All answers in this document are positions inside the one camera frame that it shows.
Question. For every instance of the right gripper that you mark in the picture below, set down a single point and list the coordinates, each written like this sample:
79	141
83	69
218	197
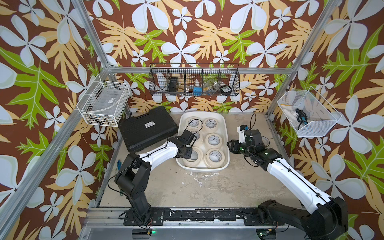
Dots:
234	145

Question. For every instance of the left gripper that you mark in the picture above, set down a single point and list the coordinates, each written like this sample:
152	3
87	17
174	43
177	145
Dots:
188	155

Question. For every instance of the masking tape roll three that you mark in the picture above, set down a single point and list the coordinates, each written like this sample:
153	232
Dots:
198	136

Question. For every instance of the masking tape roll one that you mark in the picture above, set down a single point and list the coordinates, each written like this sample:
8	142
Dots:
195	159

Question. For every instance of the white plastic storage box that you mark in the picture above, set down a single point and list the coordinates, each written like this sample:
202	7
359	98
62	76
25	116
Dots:
222	131

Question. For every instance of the masking tape roll four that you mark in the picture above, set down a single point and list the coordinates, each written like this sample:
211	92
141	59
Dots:
213	141

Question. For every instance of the masking tape roll two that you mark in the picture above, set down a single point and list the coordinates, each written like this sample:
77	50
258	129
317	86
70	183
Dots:
214	158

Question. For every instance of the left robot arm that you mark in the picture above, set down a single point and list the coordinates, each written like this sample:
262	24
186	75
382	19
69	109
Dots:
134	174

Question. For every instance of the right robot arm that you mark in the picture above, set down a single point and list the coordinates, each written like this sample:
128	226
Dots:
321	217

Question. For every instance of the masking tape roll five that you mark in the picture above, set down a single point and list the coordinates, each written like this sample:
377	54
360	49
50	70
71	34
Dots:
194	123

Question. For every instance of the masking tape roll six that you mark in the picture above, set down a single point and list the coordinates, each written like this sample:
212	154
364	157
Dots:
211	124

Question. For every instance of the blue box in basket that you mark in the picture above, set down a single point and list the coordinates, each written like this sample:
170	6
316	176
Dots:
197	91

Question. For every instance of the black box in basket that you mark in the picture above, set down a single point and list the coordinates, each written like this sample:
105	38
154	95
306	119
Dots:
173	85

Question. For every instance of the black plastic tool case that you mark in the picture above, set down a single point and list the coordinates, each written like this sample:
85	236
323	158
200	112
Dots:
145	130

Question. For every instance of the white mesh basket right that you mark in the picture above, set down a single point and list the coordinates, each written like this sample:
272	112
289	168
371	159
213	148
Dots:
309	113

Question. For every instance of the black wire basket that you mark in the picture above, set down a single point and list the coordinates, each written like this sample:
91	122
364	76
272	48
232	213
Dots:
214	79

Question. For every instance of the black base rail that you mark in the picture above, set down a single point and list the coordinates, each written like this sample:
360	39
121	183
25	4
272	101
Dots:
158	216

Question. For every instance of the white wire basket left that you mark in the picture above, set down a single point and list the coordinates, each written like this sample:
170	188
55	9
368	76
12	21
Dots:
104	104

